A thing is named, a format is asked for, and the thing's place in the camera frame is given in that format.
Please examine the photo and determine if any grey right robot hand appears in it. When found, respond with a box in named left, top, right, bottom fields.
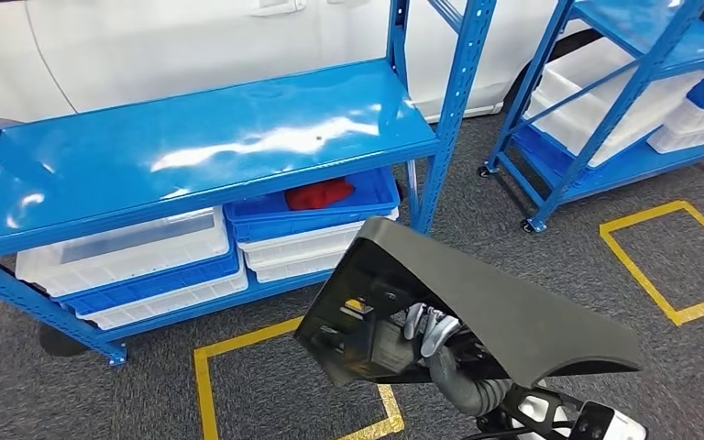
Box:
left=403, top=303, right=473, bottom=415

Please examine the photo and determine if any black plastic plate part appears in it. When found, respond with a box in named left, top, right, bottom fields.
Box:
left=293, top=217, right=644, bottom=390

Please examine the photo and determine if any blue metal shelf rack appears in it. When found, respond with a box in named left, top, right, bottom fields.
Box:
left=0, top=0, right=499, bottom=368
left=478, top=0, right=704, bottom=235

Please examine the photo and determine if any red cloth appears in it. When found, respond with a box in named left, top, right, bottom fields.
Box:
left=285, top=177, right=357, bottom=212

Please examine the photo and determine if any translucent white plastic bin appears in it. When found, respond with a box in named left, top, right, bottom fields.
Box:
left=15, top=206, right=232, bottom=299

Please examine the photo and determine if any large white plastic bin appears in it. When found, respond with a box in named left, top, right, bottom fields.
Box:
left=524, top=36, right=704, bottom=168

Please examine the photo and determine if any white car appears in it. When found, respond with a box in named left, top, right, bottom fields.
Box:
left=0, top=0, right=602, bottom=126

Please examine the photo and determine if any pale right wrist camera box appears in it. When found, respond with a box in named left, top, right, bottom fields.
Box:
left=570, top=401, right=649, bottom=440

